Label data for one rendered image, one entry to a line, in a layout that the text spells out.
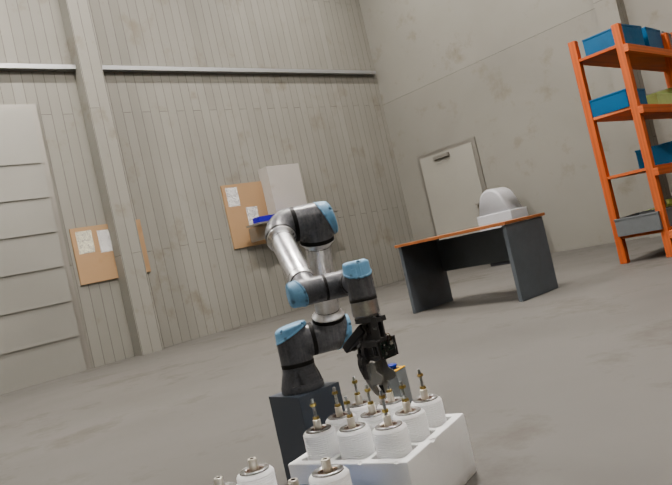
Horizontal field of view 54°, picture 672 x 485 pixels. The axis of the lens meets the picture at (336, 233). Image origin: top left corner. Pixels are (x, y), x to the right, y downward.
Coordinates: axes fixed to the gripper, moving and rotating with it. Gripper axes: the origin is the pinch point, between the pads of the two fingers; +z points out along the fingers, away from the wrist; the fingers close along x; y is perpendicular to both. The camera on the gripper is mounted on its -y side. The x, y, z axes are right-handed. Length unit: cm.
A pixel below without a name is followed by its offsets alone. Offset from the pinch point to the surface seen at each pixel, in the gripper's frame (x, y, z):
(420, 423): 10.8, 1.9, 13.0
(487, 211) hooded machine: 744, -489, -53
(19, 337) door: 103, -724, -26
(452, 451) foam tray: 19.8, 2.9, 24.1
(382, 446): -4.5, 1.6, 14.0
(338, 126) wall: 696, -726, -264
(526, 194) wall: 822, -463, -66
